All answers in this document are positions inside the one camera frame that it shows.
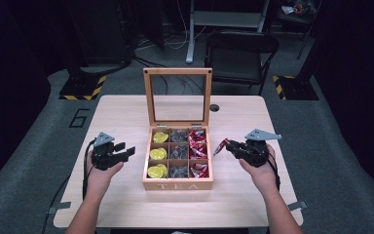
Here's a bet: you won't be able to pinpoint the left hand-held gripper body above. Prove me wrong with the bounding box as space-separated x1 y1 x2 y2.
91 131 129 172

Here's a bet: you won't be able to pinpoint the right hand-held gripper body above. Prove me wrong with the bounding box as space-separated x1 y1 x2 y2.
236 128 282 169

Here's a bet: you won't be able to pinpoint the single red tea sachet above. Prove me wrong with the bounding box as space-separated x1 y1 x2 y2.
212 137 231 157

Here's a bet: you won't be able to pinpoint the group of red tea sachets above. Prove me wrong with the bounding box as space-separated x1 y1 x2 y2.
188 129 209 179

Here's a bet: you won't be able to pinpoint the wooden tea box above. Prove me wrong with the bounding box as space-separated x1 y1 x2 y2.
141 66 215 192

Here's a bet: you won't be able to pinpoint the person's left hand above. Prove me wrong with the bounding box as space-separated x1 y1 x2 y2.
85 149 126 197

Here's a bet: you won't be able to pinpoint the person's right hand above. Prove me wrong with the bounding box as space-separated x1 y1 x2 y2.
239 143 279 193

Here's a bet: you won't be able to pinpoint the group of yellow tea packets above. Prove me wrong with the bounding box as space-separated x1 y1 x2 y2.
146 131 170 179

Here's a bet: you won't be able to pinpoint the group of dark tea packets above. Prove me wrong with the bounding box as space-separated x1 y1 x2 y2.
169 129 190 179

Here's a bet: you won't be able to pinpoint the grey tape strip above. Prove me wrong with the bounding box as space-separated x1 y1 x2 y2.
48 201 72 215
285 200 309 212

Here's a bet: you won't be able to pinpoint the black stand with striped base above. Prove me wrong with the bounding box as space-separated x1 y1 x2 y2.
271 0 325 101
58 0 107 101

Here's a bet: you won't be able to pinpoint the black folding chair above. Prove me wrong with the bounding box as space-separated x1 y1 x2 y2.
202 29 281 97

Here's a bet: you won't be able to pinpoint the black cabinet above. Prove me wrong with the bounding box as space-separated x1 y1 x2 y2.
65 0 134 66

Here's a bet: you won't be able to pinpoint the clutter on dark shelf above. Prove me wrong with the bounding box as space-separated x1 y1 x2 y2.
280 0 319 24

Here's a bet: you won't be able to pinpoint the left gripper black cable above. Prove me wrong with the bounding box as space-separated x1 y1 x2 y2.
81 138 97 202

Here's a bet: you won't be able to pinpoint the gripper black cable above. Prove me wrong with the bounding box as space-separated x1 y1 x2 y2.
81 138 97 202
265 151 282 193

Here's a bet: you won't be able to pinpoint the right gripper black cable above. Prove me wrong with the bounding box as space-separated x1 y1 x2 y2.
265 151 282 193

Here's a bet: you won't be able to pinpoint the thin black floor cable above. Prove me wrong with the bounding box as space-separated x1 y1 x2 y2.
40 175 71 234

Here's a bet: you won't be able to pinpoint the black floor cables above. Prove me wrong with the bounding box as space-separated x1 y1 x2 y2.
132 54 205 97

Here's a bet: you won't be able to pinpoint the white cables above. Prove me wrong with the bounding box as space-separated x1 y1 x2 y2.
135 0 209 52

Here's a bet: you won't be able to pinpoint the white desk frame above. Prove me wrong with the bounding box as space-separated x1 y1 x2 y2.
185 0 271 64

